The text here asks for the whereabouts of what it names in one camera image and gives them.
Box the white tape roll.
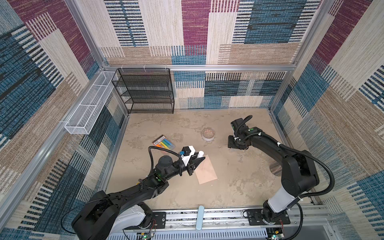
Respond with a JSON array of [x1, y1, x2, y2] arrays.
[[202, 128, 215, 142]]

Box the white wire basket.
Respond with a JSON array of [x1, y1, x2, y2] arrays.
[[65, 71, 115, 135]]

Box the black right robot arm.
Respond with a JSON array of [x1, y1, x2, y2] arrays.
[[228, 115, 336, 225]]

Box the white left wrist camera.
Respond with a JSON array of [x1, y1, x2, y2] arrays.
[[179, 146, 196, 165]]

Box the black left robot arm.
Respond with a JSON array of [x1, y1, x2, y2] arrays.
[[68, 146, 205, 240]]

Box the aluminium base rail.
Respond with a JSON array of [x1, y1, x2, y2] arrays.
[[74, 206, 334, 240]]

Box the pink envelope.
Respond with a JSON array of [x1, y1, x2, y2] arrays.
[[195, 155, 218, 185]]

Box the pencil holder with pencils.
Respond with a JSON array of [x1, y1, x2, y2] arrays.
[[270, 163, 282, 177]]

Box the light blue handle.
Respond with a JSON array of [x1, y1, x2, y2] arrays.
[[196, 206, 205, 232]]

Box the colourful marker pack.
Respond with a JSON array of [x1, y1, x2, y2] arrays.
[[153, 135, 175, 150]]

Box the black mesh shelf rack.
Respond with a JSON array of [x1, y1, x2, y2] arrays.
[[112, 68, 175, 114]]

